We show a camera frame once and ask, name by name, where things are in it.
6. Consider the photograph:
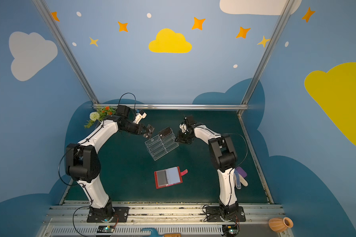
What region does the black VIP logo card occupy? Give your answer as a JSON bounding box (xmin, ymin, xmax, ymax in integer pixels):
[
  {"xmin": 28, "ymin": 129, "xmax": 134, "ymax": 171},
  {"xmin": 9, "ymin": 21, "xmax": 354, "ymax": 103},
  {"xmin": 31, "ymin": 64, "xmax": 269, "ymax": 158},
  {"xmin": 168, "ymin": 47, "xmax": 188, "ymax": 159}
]
[{"xmin": 144, "ymin": 124, "xmax": 155, "ymax": 139}]

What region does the clear acrylic card organizer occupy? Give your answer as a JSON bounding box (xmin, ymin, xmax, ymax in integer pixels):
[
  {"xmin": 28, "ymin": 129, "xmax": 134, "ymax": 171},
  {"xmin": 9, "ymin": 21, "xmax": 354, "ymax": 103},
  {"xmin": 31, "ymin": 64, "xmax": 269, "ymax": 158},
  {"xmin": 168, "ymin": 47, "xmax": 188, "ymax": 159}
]
[{"xmin": 145, "ymin": 132, "xmax": 179, "ymax": 161}]

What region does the red card holder wallet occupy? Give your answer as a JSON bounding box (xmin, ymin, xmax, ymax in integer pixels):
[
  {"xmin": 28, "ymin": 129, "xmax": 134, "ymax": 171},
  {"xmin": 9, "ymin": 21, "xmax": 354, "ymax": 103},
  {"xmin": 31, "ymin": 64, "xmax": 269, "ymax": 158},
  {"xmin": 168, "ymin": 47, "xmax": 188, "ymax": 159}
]
[{"xmin": 154, "ymin": 166, "xmax": 188, "ymax": 189}]

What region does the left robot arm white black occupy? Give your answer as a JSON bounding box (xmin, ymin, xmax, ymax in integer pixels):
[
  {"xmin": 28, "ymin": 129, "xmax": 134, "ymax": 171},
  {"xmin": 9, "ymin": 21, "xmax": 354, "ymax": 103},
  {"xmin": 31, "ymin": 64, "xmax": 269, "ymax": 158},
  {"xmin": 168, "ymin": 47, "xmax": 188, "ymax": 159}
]
[{"xmin": 65, "ymin": 105, "xmax": 154, "ymax": 222}]

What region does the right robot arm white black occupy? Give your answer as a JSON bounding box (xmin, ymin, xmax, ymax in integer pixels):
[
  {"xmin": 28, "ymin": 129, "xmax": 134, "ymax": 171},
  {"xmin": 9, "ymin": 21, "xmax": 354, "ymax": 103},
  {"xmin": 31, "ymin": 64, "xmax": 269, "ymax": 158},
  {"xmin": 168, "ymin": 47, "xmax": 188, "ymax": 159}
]
[{"xmin": 176, "ymin": 116, "xmax": 239, "ymax": 218}]

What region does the white pot with flowers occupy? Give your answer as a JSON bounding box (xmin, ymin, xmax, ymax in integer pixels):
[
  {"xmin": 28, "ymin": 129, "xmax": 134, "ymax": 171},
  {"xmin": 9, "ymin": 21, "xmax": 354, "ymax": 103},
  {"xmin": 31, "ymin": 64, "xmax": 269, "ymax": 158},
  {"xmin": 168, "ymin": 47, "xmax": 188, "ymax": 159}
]
[{"xmin": 84, "ymin": 106, "xmax": 116, "ymax": 128}]

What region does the right green circuit board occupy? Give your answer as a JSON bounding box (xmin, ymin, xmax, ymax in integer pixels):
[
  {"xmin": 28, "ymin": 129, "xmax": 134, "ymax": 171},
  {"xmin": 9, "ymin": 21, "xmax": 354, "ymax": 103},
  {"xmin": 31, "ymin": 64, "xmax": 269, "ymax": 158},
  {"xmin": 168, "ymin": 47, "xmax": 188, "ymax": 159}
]
[{"xmin": 222, "ymin": 225, "xmax": 239, "ymax": 237}]

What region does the green circuit board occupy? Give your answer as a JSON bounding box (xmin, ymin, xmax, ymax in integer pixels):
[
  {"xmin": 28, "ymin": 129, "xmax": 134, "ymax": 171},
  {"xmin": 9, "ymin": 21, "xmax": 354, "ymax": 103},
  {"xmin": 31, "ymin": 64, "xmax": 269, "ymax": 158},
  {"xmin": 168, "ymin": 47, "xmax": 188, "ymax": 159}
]
[
  {"xmin": 97, "ymin": 226, "xmax": 115, "ymax": 234},
  {"xmin": 222, "ymin": 225, "xmax": 239, "ymax": 237}
]

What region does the left green circuit board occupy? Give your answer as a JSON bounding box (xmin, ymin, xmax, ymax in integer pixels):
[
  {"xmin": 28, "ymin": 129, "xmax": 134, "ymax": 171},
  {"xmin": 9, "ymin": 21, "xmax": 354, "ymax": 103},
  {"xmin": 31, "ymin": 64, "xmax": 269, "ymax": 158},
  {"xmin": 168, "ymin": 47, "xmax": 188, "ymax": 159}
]
[{"xmin": 97, "ymin": 226, "xmax": 115, "ymax": 234}]

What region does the terracotta clay vase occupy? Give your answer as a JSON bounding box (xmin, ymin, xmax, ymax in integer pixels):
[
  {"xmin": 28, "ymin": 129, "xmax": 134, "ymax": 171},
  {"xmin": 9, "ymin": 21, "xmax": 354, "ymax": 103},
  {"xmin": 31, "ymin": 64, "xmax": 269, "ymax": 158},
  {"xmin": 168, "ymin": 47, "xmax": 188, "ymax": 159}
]
[{"xmin": 269, "ymin": 217, "xmax": 294, "ymax": 233}]

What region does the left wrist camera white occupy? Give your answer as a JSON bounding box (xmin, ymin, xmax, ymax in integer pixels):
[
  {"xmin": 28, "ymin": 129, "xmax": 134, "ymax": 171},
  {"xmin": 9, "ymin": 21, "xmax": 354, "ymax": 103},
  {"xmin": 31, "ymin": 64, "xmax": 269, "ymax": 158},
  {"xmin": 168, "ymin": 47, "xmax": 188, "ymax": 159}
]
[{"xmin": 133, "ymin": 110, "xmax": 147, "ymax": 124}]

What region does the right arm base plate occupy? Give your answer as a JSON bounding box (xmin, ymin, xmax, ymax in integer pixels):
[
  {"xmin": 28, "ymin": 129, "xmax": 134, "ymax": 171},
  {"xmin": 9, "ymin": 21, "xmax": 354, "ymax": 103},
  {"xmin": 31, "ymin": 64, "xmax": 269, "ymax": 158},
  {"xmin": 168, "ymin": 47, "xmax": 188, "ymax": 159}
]
[{"xmin": 202, "ymin": 205, "xmax": 246, "ymax": 223}]

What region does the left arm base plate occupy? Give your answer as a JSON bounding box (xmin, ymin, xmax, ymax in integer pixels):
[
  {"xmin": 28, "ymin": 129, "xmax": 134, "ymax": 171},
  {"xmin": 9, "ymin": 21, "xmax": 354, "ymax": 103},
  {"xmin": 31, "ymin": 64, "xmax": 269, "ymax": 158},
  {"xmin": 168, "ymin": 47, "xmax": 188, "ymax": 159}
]
[{"xmin": 87, "ymin": 207, "xmax": 130, "ymax": 223}]

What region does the teal handled tool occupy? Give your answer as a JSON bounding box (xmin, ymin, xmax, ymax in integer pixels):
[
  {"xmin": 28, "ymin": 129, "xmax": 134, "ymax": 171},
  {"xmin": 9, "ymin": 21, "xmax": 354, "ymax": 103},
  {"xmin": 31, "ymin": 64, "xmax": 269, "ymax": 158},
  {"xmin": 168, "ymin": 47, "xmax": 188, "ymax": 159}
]
[{"xmin": 141, "ymin": 228, "xmax": 182, "ymax": 237}]

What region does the aluminium rail front frame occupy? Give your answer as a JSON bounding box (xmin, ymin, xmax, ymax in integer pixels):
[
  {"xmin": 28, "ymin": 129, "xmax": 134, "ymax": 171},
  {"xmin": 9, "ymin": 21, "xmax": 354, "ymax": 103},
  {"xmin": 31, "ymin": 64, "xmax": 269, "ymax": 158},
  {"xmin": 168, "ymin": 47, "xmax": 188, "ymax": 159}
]
[{"xmin": 37, "ymin": 201, "xmax": 294, "ymax": 237}]

